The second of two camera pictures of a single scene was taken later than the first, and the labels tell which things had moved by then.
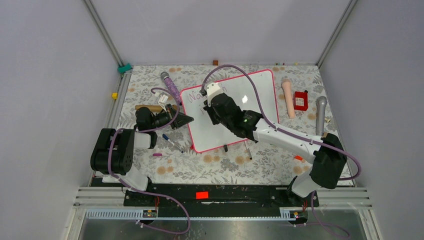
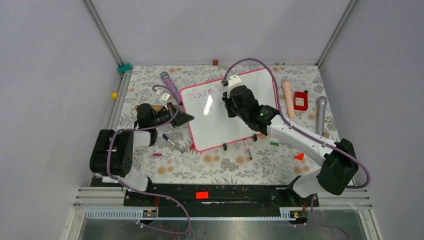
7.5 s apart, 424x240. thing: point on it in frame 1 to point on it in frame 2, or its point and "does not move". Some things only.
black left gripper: x=171 y=114 does not move
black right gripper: x=210 y=110 to x=228 y=101
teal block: x=122 y=69 does not move
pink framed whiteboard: x=257 y=91 does not move
